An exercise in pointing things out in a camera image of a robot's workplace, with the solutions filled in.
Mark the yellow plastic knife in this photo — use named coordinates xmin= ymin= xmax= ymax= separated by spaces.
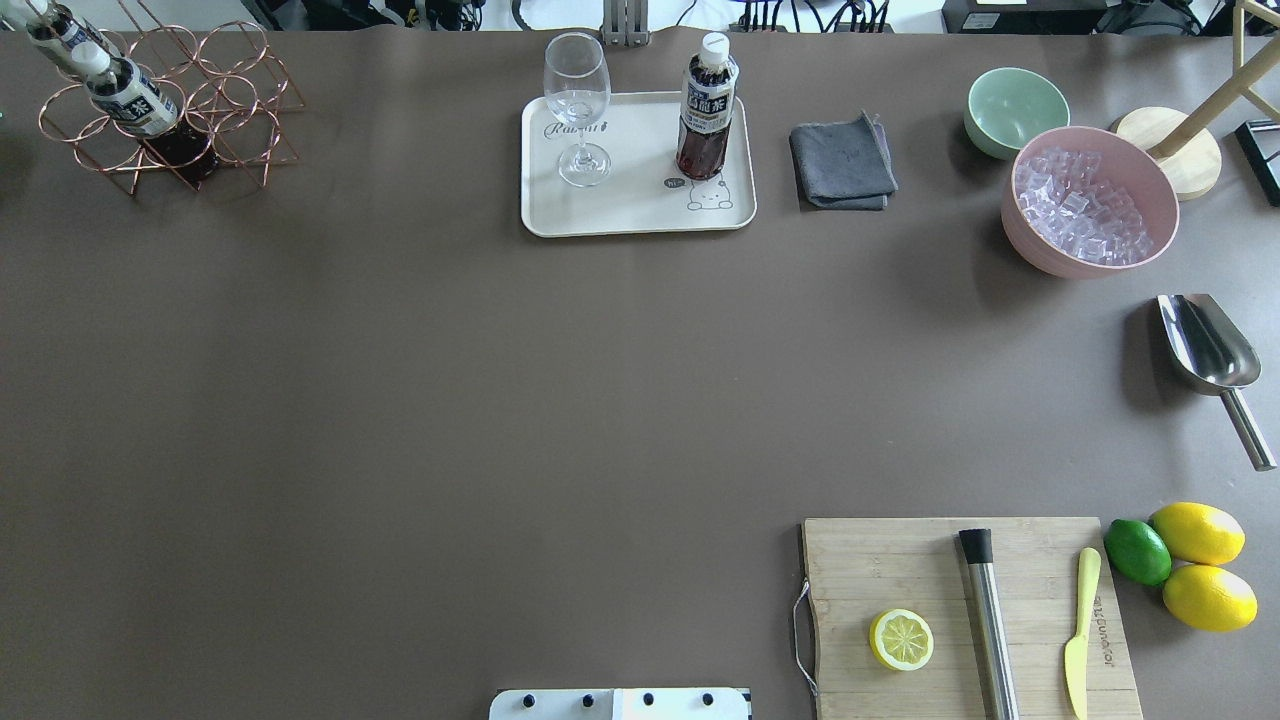
xmin=1062 ymin=547 xmax=1101 ymax=719

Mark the clear wine glass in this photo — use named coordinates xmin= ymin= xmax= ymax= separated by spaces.
xmin=543 ymin=31 xmax=611 ymax=187

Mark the wooden cutting board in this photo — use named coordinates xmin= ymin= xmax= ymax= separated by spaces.
xmin=801 ymin=518 xmax=1103 ymax=719

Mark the half lemon slice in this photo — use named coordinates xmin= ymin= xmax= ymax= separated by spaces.
xmin=868 ymin=609 xmax=934 ymax=673

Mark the yellow lemon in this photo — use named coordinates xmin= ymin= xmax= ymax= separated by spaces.
xmin=1162 ymin=564 xmax=1260 ymax=633
xmin=1149 ymin=501 xmax=1245 ymax=566

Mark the white pillar mount base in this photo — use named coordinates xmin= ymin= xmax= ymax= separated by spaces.
xmin=488 ymin=687 xmax=753 ymax=719

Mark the wooden glass tree stand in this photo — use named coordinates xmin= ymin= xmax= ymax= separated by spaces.
xmin=1112 ymin=1 xmax=1279 ymax=201

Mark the pink bowl with ice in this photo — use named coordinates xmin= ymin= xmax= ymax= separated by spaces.
xmin=1001 ymin=126 xmax=1180 ymax=279

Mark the cream serving tray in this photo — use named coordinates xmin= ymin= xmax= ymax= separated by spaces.
xmin=520 ymin=91 xmax=756 ymax=238

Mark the black tray with glasses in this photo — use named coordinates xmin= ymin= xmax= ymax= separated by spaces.
xmin=1234 ymin=120 xmax=1279 ymax=186

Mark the green lime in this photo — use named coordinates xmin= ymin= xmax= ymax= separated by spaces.
xmin=1103 ymin=519 xmax=1172 ymax=587

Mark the metal ice scoop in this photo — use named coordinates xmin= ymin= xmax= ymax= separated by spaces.
xmin=1155 ymin=293 xmax=1277 ymax=471

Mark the green bowl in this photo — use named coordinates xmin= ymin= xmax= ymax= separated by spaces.
xmin=964 ymin=67 xmax=1071 ymax=160

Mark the aluminium frame post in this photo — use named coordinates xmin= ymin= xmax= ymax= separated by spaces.
xmin=600 ymin=0 xmax=652 ymax=47

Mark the dark grey folded cloth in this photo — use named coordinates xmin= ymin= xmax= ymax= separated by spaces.
xmin=788 ymin=111 xmax=899 ymax=211

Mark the tea bottle white cap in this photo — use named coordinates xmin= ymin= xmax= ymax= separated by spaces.
xmin=676 ymin=32 xmax=739 ymax=181

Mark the copper wire bottle basket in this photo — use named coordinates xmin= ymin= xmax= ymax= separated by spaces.
xmin=36 ymin=1 xmax=306 ymax=196

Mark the steel muddler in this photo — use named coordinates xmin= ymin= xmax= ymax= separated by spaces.
xmin=957 ymin=528 xmax=1021 ymax=719

